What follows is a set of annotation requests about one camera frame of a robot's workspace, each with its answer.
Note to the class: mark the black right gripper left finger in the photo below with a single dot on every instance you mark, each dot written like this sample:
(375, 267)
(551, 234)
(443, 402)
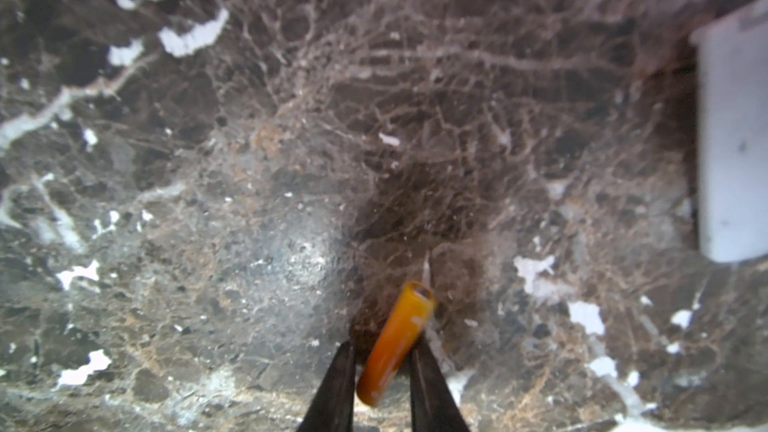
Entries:
(332, 407)

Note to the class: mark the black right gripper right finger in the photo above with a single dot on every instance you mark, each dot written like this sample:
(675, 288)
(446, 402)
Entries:
(433, 408)

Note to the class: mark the orange battery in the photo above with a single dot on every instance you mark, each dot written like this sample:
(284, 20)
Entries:
(411, 313)

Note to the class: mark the white battery cover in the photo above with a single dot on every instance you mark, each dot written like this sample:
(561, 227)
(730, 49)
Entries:
(731, 130)

